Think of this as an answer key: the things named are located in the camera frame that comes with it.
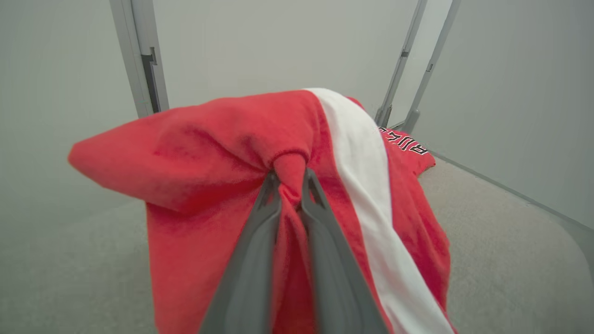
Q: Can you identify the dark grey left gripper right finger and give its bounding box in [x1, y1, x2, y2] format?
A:
[302, 168, 388, 334]

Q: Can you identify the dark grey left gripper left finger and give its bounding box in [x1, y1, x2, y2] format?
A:
[200, 172, 282, 334]

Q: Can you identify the red jersey black lettering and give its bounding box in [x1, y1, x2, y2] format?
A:
[378, 125, 437, 178]

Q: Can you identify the red shorts white stripe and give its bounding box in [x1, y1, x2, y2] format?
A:
[68, 88, 458, 334]

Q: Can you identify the wide grey metal partition post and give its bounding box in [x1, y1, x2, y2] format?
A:
[109, 0, 170, 119]

